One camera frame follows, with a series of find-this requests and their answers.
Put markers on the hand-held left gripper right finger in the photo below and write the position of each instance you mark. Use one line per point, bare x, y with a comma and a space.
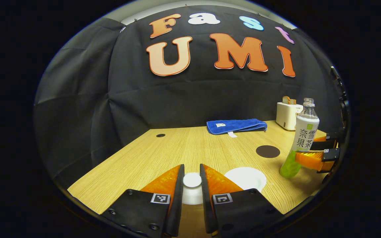
205, 208

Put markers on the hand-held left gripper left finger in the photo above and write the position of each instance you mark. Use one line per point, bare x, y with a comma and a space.
178, 205

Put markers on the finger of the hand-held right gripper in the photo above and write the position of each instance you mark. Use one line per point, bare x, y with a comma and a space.
331, 154
322, 145

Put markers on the clear water bottle white label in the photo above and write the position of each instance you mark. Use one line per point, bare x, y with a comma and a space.
306, 132

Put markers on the white teacup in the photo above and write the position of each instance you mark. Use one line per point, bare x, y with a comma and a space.
245, 178

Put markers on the dark round coaster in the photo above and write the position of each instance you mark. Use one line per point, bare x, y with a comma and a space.
268, 151

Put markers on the white toaster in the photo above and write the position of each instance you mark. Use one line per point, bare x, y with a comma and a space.
286, 115

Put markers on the blue towel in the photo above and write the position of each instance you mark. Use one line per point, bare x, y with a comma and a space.
236, 125

